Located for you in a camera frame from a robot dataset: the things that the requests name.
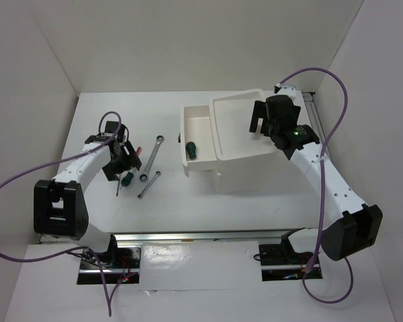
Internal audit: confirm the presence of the long silver ratchet wrench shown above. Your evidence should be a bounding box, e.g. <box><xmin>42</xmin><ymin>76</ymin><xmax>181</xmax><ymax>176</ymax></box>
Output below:
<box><xmin>139</xmin><ymin>135</ymin><xmax>165</xmax><ymax>182</ymax></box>

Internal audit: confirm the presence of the aluminium front rail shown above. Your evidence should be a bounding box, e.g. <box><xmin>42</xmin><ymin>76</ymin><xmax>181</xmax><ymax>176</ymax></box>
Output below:
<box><xmin>115</xmin><ymin>229</ymin><xmax>296</xmax><ymax>246</ymax></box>

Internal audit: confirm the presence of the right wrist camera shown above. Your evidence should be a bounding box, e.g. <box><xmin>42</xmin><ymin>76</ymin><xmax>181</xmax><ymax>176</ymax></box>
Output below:
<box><xmin>273</xmin><ymin>83</ymin><xmax>296</xmax><ymax>99</ymax></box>

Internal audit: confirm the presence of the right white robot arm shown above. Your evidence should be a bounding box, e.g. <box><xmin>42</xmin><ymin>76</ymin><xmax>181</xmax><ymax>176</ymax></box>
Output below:
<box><xmin>249</xmin><ymin>95</ymin><xmax>383</xmax><ymax>261</ymax></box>

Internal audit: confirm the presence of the white drawer cabinet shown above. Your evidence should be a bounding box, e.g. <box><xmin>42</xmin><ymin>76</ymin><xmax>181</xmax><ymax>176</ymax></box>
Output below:
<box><xmin>209</xmin><ymin>89</ymin><xmax>278</xmax><ymax>194</ymax></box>

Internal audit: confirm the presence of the stubby green screwdriver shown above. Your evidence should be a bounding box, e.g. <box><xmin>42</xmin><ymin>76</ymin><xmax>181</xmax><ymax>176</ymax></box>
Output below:
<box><xmin>121</xmin><ymin>171</ymin><xmax>134</xmax><ymax>187</ymax></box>
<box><xmin>185</xmin><ymin>141</ymin><xmax>197</xmax><ymax>160</ymax></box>

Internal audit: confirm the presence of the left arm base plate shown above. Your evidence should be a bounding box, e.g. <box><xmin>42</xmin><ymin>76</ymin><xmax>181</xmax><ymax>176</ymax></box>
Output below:
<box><xmin>67</xmin><ymin>244</ymin><xmax>142</xmax><ymax>285</ymax></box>

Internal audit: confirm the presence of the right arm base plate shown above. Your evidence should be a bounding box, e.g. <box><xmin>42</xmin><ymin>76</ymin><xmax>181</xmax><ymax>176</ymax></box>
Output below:
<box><xmin>253</xmin><ymin>244</ymin><xmax>312</xmax><ymax>282</ymax></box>

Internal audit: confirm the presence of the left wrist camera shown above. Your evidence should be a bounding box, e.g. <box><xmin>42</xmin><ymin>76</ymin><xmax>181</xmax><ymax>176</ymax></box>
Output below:
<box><xmin>103</xmin><ymin>121</ymin><xmax>125</xmax><ymax>136</ymax></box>

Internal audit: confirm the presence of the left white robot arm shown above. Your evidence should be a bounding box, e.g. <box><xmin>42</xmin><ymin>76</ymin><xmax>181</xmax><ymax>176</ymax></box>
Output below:
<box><xmin>34</xmin><ymin>133</ymin><xmax>142</xmax><ymax>268</ymax></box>

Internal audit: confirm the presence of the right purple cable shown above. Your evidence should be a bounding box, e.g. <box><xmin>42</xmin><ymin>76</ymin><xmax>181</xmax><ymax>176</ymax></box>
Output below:
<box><xmin>277</xmin><ymin>66</ymin><xmax>354</xmax><ymax>304</ymax></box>

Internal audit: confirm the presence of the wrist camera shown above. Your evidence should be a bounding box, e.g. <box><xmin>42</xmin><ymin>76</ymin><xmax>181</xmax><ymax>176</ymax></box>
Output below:
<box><xmin>103</xmin><ymin>121</ymin><xmax>125</xmax><ymax>136</ymax></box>
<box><xmin>273</xmin><ymin>83</ymin><xmax>296</xmax><ymax>99</ymax></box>

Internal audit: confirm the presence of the aluminium side rail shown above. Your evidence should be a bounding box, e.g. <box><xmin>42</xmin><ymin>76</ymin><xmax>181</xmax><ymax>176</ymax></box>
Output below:
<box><xmin>302</xmin><ymin>92</ymin><xmax>326</xmax><ymax>144</ymax></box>

